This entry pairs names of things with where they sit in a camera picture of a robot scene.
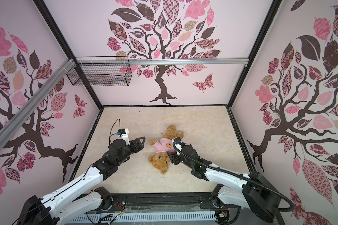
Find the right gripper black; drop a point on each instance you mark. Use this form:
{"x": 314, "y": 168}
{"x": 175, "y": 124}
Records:
{"x": 175, "y": 156}

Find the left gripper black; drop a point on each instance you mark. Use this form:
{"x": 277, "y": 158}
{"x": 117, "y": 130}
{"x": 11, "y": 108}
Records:
{"x": 134, "y": 146}

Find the brown teddy bear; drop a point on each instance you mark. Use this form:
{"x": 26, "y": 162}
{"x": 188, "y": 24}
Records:
{"x": 160, "y": 159}

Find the pink knitted bear sweater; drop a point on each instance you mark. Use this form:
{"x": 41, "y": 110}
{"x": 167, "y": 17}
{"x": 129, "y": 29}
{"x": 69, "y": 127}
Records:
{"x": 163, "y": 145}

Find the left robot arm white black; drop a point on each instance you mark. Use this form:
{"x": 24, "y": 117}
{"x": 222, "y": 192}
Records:
{"x": 68, "y": 202}

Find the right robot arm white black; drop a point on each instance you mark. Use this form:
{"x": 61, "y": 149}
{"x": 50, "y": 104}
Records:
{"x": 251, "y": 191}

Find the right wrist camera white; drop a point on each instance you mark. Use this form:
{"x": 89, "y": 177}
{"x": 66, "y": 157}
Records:
{"x": 178, "y": 145}

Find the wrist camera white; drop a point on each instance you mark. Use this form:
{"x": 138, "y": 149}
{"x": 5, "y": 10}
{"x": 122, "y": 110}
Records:
{"x": 178, "y": 145}
{"x": 123, "y": 133}

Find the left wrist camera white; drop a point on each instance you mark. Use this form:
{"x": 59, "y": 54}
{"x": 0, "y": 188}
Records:
{"x": 123, "y": 133}

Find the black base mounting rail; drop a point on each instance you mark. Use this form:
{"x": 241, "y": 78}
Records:
{"x": 204, "y": 200}

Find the black wire basket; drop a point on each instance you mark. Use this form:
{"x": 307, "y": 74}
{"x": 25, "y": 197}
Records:
{"x": 93, "y": 71}

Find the white slotted cable duct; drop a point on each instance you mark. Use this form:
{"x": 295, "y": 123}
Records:
{"x": 140, "y": 218}

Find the back aluminium rail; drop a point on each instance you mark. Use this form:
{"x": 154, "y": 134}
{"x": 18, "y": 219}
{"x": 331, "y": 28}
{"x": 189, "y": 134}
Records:
{"x": 141, "y": 62}

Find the aluminium rail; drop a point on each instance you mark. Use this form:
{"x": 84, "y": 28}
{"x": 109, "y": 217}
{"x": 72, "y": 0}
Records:
{"x": 141, "y": 62}
{"x": 23, "y": 114}

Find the left aluminium rail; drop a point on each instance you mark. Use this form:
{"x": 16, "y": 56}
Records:
{"x": 23, "y": 114}

